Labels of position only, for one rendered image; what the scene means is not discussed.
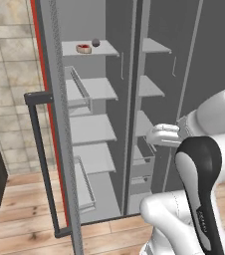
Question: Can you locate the red frozen steak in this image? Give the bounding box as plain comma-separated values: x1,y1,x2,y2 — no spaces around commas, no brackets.
76,43,93,55

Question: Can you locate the grey fridge drawer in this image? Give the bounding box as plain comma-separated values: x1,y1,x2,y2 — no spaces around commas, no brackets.
129,174,153,196
131,135,156,179

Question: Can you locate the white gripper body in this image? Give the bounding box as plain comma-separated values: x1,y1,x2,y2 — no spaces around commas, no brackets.
145,123,182,149

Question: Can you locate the grey door bin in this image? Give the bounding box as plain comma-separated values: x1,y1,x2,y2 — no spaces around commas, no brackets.
74,155,97,214
64,65,95,116

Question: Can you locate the grey fridge door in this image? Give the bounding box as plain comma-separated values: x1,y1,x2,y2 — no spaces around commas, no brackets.
162,0,225,194

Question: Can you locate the grey freezer shelf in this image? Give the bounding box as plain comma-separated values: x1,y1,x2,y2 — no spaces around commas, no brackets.
72,141,116,175
69,113,118,146
65,77,119,103
61,40,120,58

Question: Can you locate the grey freezer door, red seal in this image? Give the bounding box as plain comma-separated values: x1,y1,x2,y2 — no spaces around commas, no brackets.
29,0,86,255

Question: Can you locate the grey fridge shelf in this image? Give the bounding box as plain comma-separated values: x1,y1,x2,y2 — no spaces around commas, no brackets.
141,37,173,55
137,75,166,99
135,110,156,138

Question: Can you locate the grey side-by-side fridge freezer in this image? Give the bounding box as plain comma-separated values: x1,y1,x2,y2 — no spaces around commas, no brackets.
38,0,205,227

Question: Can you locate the dark freezer door handle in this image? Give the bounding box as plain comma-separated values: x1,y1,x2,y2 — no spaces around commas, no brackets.
23,91,74,239

